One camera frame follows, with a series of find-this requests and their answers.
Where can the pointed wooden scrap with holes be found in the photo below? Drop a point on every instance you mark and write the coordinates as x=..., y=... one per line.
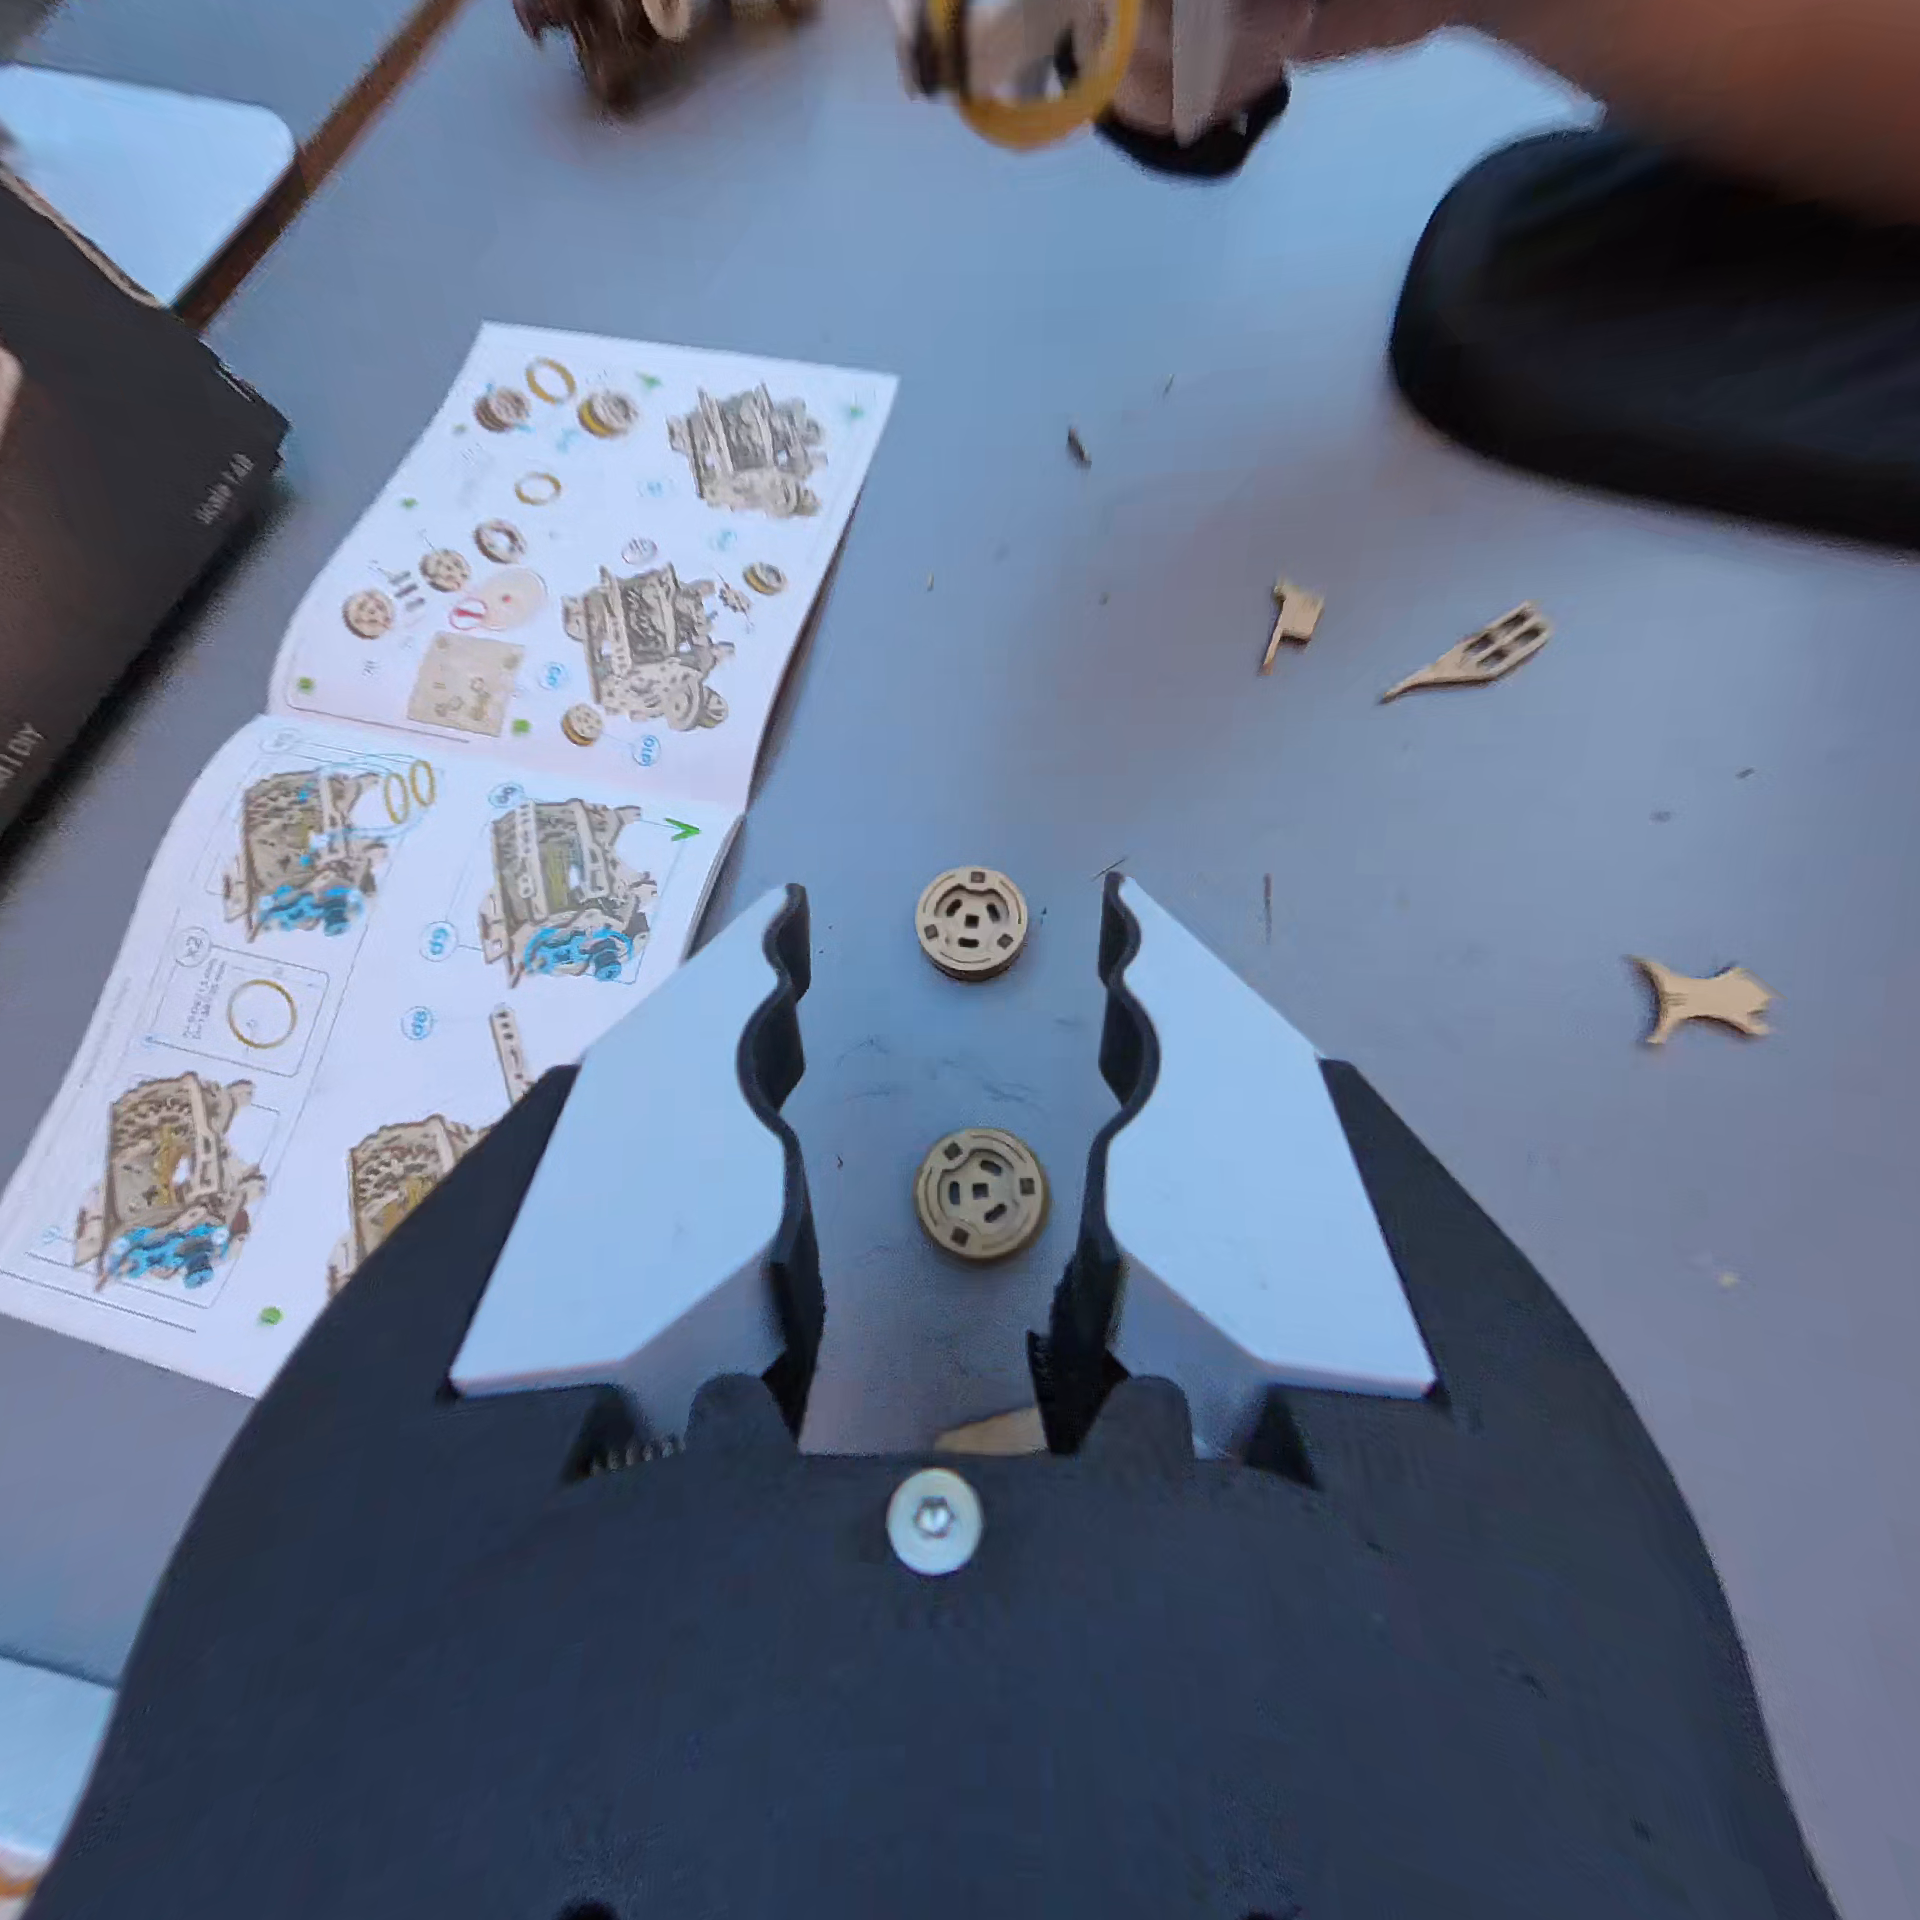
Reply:
x=1492, y=645

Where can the star-shaped wooden scrap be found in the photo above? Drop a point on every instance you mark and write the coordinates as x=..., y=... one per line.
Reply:
x=1711, y=998

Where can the thick round wooden disc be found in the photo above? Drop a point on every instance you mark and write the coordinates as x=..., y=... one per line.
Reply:
x=983, y=1195

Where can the brown wooden model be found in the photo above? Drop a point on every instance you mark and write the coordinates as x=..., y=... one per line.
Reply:
x=630, y=44

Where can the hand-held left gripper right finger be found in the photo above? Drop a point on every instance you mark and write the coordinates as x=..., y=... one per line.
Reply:
x=1259, y=1201

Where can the grey desk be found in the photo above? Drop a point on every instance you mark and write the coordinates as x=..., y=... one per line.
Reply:
x=1050, y=676

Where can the flag-shaped wooden scrap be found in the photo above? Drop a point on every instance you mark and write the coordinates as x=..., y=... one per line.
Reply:
x=1298, y=609

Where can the yellow rubber band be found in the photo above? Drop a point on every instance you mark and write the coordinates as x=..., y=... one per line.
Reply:
x=1036, y=133

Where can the white flat panel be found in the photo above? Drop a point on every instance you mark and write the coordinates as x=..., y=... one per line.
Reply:
x=135, y=165

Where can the tan wooden piece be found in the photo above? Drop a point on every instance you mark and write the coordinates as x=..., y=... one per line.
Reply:
x=996, y=1435

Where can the black cardboard box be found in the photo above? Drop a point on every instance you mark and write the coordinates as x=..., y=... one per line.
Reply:
x=119, y=495

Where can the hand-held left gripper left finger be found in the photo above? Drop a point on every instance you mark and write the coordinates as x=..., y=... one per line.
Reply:
x=630, y=1201

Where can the white object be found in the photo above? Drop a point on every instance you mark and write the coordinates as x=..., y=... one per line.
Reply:
x=44, y=1756

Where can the thin round wooden disc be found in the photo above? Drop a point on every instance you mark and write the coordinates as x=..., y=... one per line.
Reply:
x=972, y=925

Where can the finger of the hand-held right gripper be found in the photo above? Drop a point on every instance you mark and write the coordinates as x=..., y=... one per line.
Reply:
x=1208, y=61

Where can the black sleeve arm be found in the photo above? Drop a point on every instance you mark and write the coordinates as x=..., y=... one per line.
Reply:
x=1651, y=331

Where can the illustrated instruction booklet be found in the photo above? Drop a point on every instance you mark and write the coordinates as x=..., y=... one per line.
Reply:
x=375, y=902

